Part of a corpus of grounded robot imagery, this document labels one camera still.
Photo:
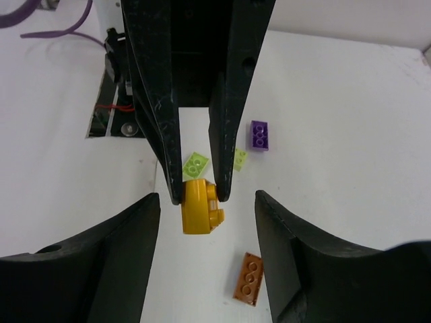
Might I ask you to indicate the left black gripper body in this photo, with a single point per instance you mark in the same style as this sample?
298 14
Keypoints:
199 31

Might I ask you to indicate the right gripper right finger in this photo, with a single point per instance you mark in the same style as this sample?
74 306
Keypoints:
314 276

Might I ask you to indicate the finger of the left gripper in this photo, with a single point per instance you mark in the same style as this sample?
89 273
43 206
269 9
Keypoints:
240 31
148 39

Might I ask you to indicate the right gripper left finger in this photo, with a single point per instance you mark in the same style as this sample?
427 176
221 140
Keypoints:
99 275

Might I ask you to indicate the yellow black striped lego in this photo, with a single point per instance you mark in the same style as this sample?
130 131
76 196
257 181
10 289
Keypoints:
200 210

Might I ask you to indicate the brown 2x4 lego plate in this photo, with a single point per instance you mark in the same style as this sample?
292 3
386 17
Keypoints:
249 280

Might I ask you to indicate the dark purple lego brick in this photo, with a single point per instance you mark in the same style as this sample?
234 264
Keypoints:
259 135

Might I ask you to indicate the green 2x2 lego brick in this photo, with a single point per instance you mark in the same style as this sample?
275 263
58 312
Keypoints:
240 158

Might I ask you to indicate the green 2x4 lego brick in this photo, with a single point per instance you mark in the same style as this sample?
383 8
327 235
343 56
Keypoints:
195 166

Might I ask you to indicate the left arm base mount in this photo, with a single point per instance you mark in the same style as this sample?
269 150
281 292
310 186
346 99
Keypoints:
113 114

